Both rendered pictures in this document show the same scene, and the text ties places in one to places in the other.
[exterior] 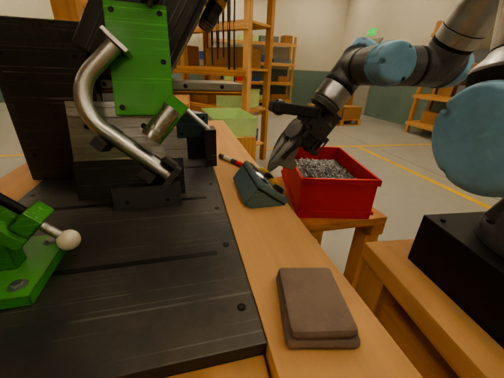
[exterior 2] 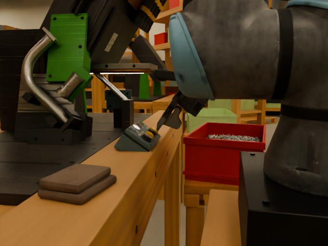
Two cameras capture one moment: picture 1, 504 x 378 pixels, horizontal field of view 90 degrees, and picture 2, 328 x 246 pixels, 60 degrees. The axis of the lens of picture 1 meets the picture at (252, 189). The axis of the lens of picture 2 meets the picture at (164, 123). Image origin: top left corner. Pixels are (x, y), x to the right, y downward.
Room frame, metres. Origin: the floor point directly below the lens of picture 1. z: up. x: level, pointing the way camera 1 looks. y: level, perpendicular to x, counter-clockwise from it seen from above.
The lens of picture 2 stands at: (-0.13, -0.37, 1.07)
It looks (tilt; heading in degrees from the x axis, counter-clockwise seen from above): 8 degrees down; 23
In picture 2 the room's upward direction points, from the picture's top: straight up
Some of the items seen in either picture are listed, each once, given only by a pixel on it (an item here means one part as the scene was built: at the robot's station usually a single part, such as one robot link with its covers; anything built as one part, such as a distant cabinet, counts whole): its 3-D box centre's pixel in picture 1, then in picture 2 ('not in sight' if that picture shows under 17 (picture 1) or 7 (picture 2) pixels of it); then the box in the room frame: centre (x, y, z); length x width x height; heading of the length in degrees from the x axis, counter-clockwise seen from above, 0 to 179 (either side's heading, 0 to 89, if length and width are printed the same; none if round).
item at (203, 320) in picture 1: (137, 173); (68, 133); (0.65, 0.32, 0.89); 1.10 x 0.42 x 0.02; 15
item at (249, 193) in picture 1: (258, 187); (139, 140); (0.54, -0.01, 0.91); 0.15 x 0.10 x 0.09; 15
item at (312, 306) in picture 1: (313, 301); (79, 180); (0.22, -0.08, 0.91); 0.10 x 0.08 x 0.03; 2
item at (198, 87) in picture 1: (167, 85); (101, 69); (0.75, 0.25, 1.11); 0.39 x 0.16 x 0.03; 105
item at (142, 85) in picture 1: (142, 61); (71, 49); (0.59, 0.24, 1.17); 0.13 x 0.12 x 0.20; 15
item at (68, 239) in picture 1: (53, 232); not in sight; (0.27, 0.26, 0.96); 0.06 x 0.03 x 0.06; 105
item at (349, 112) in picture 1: (334, 108); not in sight; (6.79, -2.02, 0.37); 1.20 x 0.80 x 0.74; 112
